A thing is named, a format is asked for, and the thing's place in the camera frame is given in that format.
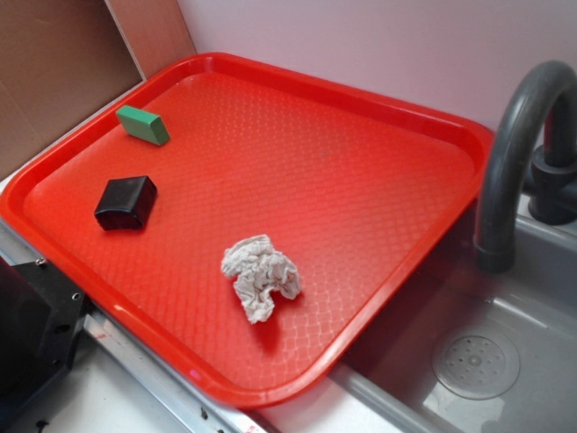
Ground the green rectangular block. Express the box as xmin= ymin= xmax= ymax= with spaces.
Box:
xmin=116 ymin=106 xmax=170 ymax=146

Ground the brown cardboard panel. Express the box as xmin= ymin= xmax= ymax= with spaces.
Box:
xmin=1 ymin=1 xmax=196 ymax=178

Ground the black rectangular block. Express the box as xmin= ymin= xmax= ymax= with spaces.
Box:
xmin=94 ymin=176 xmax=158 ymax=231

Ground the red plastic tray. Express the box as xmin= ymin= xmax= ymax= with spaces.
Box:
xmin=1 ymin=53 xmax=492 ymax=408

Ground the round sink drain strainer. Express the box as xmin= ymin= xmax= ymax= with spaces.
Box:
xmin=432 ymin=330 xmax=521 ymax=401

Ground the grey curved faucet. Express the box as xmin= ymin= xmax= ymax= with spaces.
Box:
xmin=473 ymin=60 xmax=576 ymax=273

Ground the aluminium rail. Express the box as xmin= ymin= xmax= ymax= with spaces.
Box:
xmin=0 ymin=220 xmax=280 ymax=433

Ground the white paper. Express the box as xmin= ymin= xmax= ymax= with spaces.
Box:
xmin=221 ymin=235 xmax=302 ymax=325

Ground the grey plastic sink basin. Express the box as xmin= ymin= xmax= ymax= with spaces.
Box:
xmin=331 ymin=210 xmax=576 ymax=432

